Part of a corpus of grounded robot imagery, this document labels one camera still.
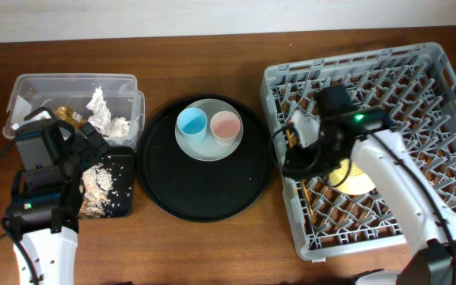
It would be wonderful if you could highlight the pink cup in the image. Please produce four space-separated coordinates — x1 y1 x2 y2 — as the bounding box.
210 111 242 146

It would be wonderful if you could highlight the crumpled white paper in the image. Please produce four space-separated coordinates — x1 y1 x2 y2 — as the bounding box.
85 87 112 135

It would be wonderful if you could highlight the round black tray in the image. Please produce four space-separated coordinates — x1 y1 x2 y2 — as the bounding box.
136 97 272 222

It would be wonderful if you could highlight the blue cup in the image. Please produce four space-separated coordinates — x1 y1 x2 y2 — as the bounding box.
177 107 207 143

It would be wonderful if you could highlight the clear plastic waste bin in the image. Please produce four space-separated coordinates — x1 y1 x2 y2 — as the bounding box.
2 73 145 150

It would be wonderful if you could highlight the wooden chopstick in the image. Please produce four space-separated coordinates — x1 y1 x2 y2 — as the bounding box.
285 124 297 148
300 179 314 218

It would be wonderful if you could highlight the white tissue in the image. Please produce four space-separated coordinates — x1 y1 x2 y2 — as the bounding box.
108 117 131 138

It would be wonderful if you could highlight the grey plate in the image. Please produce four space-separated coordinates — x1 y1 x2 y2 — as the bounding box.
175 98 244 162

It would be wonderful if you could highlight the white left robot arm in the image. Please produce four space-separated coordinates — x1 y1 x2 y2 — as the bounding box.
2 107 111 284

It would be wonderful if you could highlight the food scraps pile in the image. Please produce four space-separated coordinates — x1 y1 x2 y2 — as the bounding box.
78 156 128 219

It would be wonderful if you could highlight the rectangular black tray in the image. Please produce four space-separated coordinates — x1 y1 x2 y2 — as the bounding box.
78 146 135 219

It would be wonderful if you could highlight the yellow bowl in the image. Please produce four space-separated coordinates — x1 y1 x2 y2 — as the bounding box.
328 159 375 195

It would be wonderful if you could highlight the gold snack wrapper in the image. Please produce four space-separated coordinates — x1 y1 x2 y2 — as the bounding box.
54 106 87 130

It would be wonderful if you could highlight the grey dishwasher rack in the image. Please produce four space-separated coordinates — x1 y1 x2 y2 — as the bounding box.
260 43 456 262

